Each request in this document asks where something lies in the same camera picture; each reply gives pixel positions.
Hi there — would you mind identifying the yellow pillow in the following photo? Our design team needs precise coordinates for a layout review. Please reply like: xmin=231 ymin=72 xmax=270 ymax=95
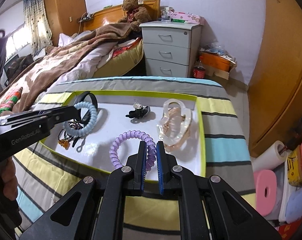
xmin=93 ymin=38 xmax=143 ymax=78

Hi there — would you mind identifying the patterned window curtain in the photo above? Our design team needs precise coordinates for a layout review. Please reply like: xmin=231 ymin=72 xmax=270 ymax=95
xmin=23 ymin=0 xmax=53 ymax=56

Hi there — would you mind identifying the orange storage box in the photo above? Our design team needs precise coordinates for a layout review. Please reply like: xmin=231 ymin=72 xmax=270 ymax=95
xmin=199 ymin=52 xmax=231 ymax=72

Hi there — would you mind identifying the lime green shallow tray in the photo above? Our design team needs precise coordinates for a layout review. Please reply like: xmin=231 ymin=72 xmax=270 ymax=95
xmin=42 ymin=90 xmax=206 ymax=181

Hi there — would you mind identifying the pink floral tissue box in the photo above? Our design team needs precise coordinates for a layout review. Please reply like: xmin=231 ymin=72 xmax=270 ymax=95
xmin=171 ymin=11 xmax=204 ymax=25

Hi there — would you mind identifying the yellow tin box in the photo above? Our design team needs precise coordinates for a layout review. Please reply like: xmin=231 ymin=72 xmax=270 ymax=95
xmin=287 ymin=145 xmax=302 ymax=187

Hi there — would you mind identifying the brown fleece blanket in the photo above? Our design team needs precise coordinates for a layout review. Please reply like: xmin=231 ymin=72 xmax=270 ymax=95
xmin=0 ymin=23 xmax=131 ymax=116

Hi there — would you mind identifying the black hair clip grey ball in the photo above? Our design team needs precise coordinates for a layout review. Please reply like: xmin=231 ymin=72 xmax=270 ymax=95
xmin=126 ymin=102 xmax=150 ymax=119

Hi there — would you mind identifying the striped bedsheet cover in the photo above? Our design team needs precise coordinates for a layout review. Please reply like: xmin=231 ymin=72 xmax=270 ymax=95
xmin=13 ymin=76 xmax=255 ymax=239

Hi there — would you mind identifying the light blue spiral hair tie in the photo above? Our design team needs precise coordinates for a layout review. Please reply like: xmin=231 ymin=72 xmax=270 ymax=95
xmin=63 ymin=101 xmax=98 ymax=138

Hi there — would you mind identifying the brown teddy bear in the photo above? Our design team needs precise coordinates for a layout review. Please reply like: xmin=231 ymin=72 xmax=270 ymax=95
xmin=118 ymin=0 xmax=152 ymax=33

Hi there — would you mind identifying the pink plastic stool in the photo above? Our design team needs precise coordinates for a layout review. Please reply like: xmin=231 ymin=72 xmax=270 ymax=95
xmin=254 ymin=170 xmax=277 ymax=217

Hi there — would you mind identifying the black smart wristband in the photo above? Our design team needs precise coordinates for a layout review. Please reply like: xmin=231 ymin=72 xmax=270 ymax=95
xmin=74 ymin=91 xmax=98 ymax=127

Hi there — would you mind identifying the red cola bottle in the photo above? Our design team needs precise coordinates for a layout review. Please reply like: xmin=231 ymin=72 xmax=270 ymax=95
xmin=193 ymin=61 xmax=206 ymax=79

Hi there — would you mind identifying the wooden headboard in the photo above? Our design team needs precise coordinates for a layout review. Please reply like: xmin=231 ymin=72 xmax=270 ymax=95
xmin=82 ymin=0 xmax=160 ymax=31

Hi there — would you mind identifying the crystal bead bracelet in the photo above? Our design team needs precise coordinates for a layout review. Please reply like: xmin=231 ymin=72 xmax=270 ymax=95
xmin=67 ymin=120 xmax=85 ymax=131

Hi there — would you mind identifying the person's hand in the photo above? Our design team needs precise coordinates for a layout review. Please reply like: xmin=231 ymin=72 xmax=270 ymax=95
xmin=0 ymin=157 xmax=18 ymax=200

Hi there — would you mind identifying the tall wooden wardrobe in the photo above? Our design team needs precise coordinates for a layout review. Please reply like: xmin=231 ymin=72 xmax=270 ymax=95
xmin=44 ymin=0 xmax=86 ymax=46

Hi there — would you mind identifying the clear beige hair claw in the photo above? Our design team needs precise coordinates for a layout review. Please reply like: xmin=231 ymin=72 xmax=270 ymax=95
xmin=156 ymin=99 xmax=192 ymax=151

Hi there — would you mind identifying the white paper towel roll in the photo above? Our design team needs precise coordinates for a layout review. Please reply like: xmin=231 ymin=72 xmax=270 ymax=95
xmin=252 ymin=140 xmax=287 ymax=172

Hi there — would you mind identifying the colourful striped pillow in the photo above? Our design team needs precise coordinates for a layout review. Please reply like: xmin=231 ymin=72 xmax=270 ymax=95
xmin=0 ymin=87 xmax=23 ymax=115

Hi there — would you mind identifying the grey drawer nightstand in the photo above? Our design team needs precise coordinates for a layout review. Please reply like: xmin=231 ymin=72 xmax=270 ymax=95
xmin=140 ymin=21 xmax=201 ymax=77

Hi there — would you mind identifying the purple spiral hair tie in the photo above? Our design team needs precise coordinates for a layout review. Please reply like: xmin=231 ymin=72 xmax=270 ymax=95
xmin=109 ymin=129 xmax=158 ymax=172

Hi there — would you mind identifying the large wooden wardrobe door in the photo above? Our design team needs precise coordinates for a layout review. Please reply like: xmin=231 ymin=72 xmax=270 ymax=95
xmin=248 ymin=0 xmax=302 ymax=157

